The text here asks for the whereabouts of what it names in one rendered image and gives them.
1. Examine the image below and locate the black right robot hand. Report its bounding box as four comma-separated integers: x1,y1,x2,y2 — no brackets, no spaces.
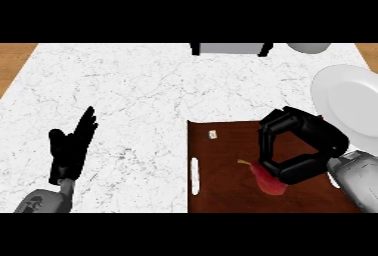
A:
257,105,352,186

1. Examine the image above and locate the brown wooden tray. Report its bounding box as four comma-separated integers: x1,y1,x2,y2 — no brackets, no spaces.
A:
186,115,364,214

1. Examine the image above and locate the white plate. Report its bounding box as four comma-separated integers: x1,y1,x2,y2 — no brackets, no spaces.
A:
309,64,378,157

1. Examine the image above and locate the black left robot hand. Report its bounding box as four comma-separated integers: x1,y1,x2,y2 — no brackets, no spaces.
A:
48,105,101,186

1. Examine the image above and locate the red pear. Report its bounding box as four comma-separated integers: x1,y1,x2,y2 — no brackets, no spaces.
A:
237,159,290,196

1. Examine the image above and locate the grey round object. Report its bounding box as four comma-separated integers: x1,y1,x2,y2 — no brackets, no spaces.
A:
287,43,333,55

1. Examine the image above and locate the grey appliance with black legs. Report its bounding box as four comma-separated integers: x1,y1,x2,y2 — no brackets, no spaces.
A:
189,43,275,58

